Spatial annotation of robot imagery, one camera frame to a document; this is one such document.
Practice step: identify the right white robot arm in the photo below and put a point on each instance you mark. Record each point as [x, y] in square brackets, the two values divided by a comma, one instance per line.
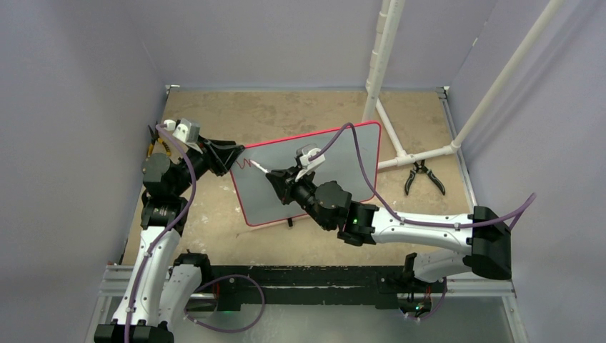
[479, 242]

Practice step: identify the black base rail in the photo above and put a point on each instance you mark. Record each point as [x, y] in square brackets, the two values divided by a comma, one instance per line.
[377, 286]

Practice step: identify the yellow handled pliers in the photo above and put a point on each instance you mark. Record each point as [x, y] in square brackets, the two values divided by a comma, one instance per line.
[156, 139]

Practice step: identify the white red marker pen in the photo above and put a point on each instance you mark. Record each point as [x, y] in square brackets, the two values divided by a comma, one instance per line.
[259, 166]

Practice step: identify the aluminium frame rail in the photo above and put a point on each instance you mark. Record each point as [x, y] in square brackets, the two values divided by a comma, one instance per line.
[193, 301]

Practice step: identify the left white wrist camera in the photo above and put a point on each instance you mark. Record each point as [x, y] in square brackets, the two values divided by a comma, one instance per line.
[185, 131]

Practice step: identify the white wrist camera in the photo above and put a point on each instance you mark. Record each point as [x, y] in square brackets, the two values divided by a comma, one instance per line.
[185, 131]
[308, 158]

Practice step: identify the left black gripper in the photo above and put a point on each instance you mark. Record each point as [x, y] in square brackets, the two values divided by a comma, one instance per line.
[223, 153]

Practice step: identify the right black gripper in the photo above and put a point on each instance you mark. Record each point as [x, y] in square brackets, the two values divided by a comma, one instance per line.
[287, 177]

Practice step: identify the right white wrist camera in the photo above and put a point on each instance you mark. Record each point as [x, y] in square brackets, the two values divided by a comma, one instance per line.
[308, 158]

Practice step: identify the pink framed whiteboard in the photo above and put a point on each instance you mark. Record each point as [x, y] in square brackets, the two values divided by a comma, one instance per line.
[259, 202]

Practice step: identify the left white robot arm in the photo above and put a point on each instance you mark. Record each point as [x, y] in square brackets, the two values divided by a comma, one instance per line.
[156, 246]

